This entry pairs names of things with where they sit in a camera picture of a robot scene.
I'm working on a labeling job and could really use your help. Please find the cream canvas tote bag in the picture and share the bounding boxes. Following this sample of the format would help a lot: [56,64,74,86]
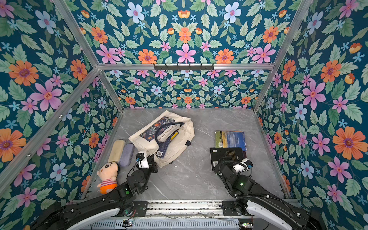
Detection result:
[128,110,195,168]

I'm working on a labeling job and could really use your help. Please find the blue landscape cover book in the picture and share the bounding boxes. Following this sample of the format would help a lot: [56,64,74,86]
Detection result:
[215,130,247,151]

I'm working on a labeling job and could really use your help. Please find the black spine book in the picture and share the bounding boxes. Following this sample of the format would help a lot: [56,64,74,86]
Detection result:
[210,147,246,170]

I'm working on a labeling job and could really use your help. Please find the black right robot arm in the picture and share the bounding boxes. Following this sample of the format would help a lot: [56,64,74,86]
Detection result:
[213,158,327,230]

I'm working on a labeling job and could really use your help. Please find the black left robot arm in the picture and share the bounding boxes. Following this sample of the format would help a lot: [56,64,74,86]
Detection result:
[30,163,158,230]

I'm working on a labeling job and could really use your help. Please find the yellow spine book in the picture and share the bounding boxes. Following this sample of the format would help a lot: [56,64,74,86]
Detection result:
[170,131,179,142]

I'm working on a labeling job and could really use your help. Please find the dark blue barcode book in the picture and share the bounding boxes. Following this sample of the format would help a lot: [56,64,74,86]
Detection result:
[156,132,175,159]

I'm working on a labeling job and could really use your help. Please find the purple fabric glasses case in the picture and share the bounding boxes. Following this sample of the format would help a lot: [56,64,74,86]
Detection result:
[118,143,135,167]

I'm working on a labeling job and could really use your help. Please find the beige glasses case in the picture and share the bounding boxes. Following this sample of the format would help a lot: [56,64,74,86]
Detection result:
[108,140,126,163]

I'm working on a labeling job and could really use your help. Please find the cartoon boy plush doll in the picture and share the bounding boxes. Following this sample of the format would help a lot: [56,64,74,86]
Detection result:
[97,162,118,195]

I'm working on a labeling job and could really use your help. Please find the black hook rail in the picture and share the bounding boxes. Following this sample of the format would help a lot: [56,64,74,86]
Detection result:
[153,64,215,71]

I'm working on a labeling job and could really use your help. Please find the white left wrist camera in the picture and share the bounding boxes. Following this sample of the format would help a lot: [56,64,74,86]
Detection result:
[136,152,150,169]

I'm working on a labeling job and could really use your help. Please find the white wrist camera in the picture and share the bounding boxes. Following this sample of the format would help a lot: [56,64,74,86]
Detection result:
[233,158,254,173]
[136,152,150,169]

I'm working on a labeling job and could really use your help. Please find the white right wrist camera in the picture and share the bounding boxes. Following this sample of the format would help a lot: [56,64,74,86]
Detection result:
[233,158,254,173]

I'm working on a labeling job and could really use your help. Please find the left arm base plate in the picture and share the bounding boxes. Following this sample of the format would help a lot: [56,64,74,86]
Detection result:
[118,201,148,218]

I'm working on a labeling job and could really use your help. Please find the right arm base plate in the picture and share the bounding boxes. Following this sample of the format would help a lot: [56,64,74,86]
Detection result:
[219,200,248,216]

